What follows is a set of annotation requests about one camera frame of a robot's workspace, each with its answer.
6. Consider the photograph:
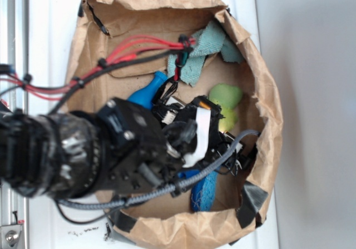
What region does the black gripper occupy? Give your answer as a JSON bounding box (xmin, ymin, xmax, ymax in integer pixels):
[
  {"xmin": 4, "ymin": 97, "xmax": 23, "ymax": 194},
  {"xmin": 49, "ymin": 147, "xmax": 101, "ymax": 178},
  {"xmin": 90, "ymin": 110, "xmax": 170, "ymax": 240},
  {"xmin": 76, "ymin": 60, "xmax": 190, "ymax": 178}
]
[{"xmin": 93, "ymin": 94, "xmax": 251, "ymax": 194}]

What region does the green plush animal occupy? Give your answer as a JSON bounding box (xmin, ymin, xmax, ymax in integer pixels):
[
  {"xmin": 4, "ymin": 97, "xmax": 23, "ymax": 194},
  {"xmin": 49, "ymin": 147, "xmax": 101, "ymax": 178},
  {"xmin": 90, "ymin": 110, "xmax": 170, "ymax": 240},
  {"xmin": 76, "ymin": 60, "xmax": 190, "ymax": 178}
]
[{"xmin": 208, "ymin": 83, "xmax": 243, "ymax": 133}]

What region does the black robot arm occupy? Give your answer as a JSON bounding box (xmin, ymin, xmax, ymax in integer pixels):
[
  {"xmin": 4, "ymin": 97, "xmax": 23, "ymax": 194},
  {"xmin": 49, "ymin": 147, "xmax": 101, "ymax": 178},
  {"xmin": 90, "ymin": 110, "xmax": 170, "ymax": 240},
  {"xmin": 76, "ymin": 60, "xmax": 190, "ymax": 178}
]
[{"xmin": 1, "ymin": 96, "xmax": 234, "ymax": 200}]

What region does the blue plastic bottle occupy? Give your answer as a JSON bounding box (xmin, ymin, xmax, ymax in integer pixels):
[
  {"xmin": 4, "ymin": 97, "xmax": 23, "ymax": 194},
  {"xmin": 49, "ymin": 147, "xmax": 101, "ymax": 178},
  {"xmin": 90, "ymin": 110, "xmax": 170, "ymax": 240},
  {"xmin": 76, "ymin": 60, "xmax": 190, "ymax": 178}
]
[{"xmin": 127, "ymin": 71, "xmax": 168, "ymax": 109}]

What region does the blue sponge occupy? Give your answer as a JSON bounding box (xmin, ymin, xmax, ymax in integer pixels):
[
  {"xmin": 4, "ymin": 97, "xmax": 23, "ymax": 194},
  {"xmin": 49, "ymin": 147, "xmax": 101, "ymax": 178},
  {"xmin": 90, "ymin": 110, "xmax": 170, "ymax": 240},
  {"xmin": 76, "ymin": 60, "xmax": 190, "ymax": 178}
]
[{"xmin": 187, "ymin": 171, "xmax": 217, "ymax": 212}]

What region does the brown paper bag tray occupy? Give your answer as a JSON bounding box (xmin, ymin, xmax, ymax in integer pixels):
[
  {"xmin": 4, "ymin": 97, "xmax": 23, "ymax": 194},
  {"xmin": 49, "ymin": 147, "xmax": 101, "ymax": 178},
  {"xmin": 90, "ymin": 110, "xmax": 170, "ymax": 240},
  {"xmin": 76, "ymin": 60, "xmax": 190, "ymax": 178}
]
[{"xmin": 67, "ymin": 0, "xmax": 283, "ymax": 248}]

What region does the teal terry cloth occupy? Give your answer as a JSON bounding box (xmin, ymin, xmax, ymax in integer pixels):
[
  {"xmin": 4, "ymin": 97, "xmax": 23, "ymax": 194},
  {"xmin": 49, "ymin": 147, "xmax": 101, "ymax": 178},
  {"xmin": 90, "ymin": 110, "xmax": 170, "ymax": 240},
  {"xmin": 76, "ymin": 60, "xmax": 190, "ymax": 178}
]
[{"xmin": 180, "ymin": 21, "xmax": 244, "ymax": 87}]

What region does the white plastic tray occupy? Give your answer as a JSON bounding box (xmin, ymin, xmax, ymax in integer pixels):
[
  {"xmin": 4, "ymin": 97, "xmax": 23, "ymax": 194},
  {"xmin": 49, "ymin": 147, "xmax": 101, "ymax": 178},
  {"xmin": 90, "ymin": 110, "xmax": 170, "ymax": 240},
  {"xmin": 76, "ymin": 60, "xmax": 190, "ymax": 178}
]
[{"xmin": 27, "ymin": 0, "xmax": 280, "ymax": 249}]

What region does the grey braided cable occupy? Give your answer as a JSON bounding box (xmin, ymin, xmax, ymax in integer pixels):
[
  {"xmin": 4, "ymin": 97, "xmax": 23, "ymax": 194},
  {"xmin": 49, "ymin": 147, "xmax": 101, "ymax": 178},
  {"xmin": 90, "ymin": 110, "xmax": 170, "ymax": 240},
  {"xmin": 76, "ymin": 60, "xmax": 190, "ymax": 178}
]
[{"xmin": 55, "ymin": 130, "xmax": 261, "ymax": 211}]

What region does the white ribbon cable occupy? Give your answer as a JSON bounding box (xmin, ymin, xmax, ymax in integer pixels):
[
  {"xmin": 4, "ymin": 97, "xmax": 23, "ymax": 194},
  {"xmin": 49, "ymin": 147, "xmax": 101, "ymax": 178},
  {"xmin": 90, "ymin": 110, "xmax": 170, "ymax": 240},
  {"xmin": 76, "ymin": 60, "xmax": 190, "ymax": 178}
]
[{"xmin": 182, "ymin": 107, "xmax": 212, "ymax": 168}]

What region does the red and black wire bundle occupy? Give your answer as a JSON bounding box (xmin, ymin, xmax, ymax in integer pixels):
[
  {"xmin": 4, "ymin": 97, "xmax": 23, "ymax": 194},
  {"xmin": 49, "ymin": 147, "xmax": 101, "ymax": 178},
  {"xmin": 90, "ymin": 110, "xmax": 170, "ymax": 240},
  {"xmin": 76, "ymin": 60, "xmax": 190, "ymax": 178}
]
[{"xmin": 0, "ymin": 33, "xmax": 197, "ymax": 116}]

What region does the aluminium frame rail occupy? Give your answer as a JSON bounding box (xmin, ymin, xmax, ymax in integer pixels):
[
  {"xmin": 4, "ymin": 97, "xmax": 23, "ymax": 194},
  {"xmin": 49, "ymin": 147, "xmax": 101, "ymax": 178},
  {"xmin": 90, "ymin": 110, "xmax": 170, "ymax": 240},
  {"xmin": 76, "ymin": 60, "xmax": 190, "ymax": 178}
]
[{"xmin": 1, "ymin": 0, "xmax": 29, "ymax": 248}]

